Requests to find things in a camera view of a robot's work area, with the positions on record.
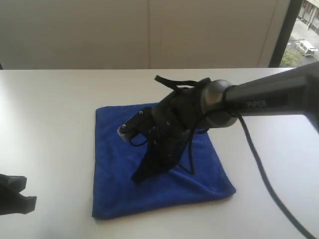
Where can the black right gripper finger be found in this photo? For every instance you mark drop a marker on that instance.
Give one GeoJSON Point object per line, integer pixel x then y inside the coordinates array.
{"type": "Point", "coordinates": [151, 165]}

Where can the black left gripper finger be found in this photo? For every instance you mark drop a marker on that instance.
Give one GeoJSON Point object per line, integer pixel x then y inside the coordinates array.
{"type": "Point", "coordinates": [14, 203]}
{"type": "Point", "coordinates": [13, 182]}

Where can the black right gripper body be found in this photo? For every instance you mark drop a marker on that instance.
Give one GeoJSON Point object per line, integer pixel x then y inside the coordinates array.
{"type": "Point", "coordinates": [169, 147]}

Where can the blue microfiber towel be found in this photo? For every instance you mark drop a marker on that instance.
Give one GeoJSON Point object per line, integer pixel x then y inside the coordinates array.
{"type": "Point", "coordinates": [127, 181]}

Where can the white van outside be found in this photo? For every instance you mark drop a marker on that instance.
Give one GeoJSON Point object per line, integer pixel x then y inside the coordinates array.
{"type": "Point", "coordinates": [306, 48]}

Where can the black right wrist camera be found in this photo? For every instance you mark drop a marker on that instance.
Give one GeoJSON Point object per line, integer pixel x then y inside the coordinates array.
{"type": "Point", "coordinates": [140, 123]}

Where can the dark window frame post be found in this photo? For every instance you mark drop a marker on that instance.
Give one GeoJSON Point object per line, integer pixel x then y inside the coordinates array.
{"type": "Point", "coordinates": [285, 32]}

